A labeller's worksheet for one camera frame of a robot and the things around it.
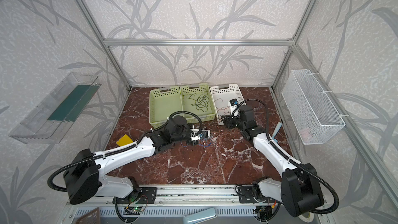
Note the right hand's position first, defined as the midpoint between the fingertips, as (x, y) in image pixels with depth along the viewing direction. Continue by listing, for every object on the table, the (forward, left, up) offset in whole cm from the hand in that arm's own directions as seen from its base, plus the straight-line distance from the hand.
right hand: (226, 114), depth 85 cm
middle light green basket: (+32, +14, -13) cm, 37 cm away
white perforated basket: (+25, +1, -15) cm, 29 cm away
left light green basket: (+21, +42, -14) cm, 49 cm away
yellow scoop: (-8, +61, -15) cm, 63 cm away
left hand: (-10, +12, +1) cm, 16 cm away
